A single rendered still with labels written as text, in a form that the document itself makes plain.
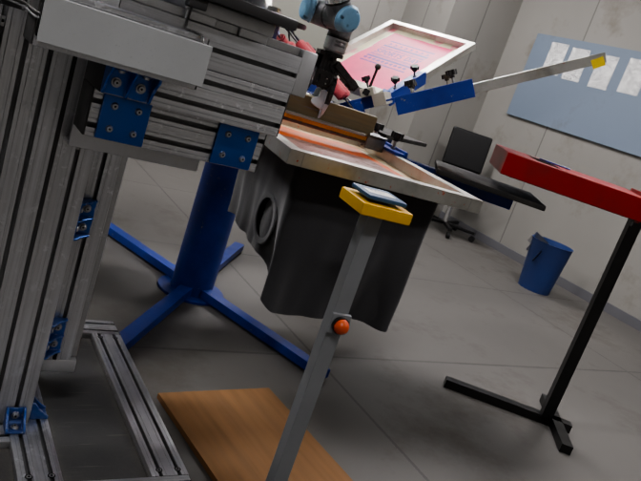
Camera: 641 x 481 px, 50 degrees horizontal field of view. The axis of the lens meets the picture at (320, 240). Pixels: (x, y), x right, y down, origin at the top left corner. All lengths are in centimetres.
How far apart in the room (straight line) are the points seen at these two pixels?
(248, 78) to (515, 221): 581
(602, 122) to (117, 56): 578
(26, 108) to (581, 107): 584
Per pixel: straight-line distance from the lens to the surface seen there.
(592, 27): 706
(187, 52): 117
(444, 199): 185
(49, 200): 151
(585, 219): 653
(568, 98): 691
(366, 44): 405
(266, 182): 195
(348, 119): 231
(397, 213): 151
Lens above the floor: 121
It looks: 14 degrees down
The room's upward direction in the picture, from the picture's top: 19 degrees clockwise
